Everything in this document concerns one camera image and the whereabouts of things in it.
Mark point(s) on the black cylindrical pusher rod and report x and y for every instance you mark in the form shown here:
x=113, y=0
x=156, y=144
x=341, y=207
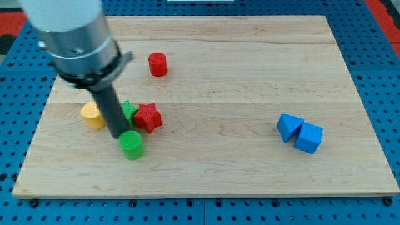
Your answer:
x=110, y=108

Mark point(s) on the red star block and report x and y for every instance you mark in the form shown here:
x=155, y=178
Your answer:
x=148, y=117

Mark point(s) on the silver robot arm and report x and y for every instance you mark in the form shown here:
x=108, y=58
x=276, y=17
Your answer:
x=76, y=35

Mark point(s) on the yellow heart block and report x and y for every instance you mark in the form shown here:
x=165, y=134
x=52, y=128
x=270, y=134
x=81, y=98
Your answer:
x=92, y=115

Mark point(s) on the green star block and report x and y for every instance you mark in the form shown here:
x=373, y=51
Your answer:
x=129, y=111

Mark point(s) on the green cylinder block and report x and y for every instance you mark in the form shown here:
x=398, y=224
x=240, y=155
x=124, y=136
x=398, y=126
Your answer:
x=131, y=143

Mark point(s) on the red cylinder block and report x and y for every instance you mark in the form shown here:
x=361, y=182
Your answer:
x=158, y=64

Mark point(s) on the wooden board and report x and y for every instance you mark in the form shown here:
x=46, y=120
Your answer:
x=229, y=79

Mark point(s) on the blue triangular prism block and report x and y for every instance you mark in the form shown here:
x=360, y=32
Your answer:
x=288, y=126

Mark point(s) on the blue cube block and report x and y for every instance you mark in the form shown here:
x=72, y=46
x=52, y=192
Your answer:
x=309, y=138

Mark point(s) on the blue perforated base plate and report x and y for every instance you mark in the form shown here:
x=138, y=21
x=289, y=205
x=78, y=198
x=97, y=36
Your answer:
x=368, y=37

